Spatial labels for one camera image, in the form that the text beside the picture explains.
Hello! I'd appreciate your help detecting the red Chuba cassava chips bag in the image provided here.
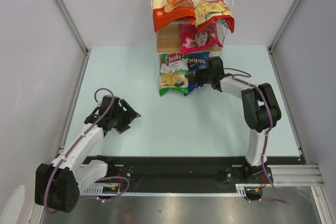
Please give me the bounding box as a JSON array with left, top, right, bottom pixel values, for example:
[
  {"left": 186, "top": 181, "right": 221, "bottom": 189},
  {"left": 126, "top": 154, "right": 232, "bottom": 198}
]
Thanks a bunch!
[{"left": 194, "top": 0, "right": 235, "bottom": 33}]

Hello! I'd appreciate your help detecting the pink Real chips bag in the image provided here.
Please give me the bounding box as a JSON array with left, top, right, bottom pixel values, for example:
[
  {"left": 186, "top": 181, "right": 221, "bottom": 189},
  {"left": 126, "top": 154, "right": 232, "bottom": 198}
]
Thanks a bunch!
[{"left": 179, "top": 23, "right": 223, "bottom": 54}]

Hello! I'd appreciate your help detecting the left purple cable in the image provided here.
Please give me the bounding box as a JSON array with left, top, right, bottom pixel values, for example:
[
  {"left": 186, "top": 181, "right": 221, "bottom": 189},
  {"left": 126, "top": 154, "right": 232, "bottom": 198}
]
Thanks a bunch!
[{"left": 43, "top": 87, "right": 131, "bottom": 214}]

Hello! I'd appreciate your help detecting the orange beige cassava chips bag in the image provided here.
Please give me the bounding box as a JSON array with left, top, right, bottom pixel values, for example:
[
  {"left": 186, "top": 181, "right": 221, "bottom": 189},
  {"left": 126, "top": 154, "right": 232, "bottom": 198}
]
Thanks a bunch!
[{"left": 152, "top": 0, "right": 196, "bottom": 33}]

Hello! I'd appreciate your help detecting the green Chuba cassava chips bag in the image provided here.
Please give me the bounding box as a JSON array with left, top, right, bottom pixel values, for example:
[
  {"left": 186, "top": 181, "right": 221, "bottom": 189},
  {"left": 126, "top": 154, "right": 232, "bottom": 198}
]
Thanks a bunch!
[{"left": 159, "top": 53, "right": 189, "bottom": 97}]

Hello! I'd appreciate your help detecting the aluminium frame rail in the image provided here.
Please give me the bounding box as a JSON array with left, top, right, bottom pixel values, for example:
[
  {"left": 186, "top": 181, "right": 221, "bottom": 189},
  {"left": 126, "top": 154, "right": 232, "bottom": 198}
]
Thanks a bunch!
[{"left": 36, "top": 163, "right": 326, "bottom": 198}]

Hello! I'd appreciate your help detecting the white wire wooden shelf rack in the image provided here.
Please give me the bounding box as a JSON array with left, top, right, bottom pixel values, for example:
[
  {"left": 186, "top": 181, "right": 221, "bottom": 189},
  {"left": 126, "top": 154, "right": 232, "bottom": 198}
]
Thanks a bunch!
[{"left": 149, "top": 0, "right": 235, "bottom": 86}]

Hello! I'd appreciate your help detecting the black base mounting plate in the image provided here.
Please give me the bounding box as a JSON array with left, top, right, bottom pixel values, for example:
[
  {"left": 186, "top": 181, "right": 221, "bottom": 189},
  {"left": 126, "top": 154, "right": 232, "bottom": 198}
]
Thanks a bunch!
[{"left": 84, "top": 155, "right": 273, "bottom": 194}]

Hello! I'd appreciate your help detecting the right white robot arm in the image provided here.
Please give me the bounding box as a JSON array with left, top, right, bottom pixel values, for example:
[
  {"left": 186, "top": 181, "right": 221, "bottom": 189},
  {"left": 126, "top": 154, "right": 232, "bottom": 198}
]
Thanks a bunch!
[{"left": 186, "top": 57, "right": 282, "bottom": 183}]

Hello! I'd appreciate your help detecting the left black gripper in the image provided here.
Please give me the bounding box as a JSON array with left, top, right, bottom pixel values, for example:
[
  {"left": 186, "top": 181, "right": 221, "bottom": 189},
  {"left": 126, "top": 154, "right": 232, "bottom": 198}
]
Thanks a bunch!
[{"left": 111, "top": 99, "right": 140, "bottom": 134}]

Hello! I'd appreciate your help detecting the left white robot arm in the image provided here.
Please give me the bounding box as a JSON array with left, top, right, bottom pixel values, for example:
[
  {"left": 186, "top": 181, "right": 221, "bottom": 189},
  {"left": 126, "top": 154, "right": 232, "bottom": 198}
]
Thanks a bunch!
[{"left": 35, "top": 95, "right": 140, "bottom": 213}]

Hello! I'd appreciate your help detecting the blue Doritos chips bag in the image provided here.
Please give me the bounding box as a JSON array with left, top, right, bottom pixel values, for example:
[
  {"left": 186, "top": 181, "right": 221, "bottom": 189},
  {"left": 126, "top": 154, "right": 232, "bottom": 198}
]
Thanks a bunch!
[{"left": 184, "top": 52, "right": 209, "bottom": 96}]

